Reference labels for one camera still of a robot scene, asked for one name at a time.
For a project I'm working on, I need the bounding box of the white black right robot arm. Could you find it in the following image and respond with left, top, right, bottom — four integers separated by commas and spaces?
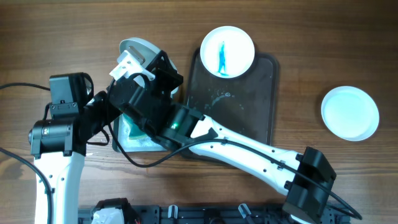
109, 49, 336, 223

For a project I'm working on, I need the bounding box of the white plate blue stain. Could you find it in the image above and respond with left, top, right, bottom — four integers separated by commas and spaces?
200, 26, 256, 79

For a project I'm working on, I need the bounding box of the green yellow sponge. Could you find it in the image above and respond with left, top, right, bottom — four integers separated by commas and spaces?
123, 114, 147, 139

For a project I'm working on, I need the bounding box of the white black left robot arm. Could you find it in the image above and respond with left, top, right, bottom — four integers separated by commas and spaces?
29, 72, 120, 223

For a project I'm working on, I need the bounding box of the brown plastic serving tray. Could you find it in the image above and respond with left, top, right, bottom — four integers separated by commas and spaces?
184, 49, 279, 145

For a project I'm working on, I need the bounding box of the black tray with soapy water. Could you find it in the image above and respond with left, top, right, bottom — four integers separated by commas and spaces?
113, 114, 166, 152

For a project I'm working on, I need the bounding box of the white plate blue smear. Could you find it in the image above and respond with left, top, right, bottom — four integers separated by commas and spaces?
113, 37, 178, 95

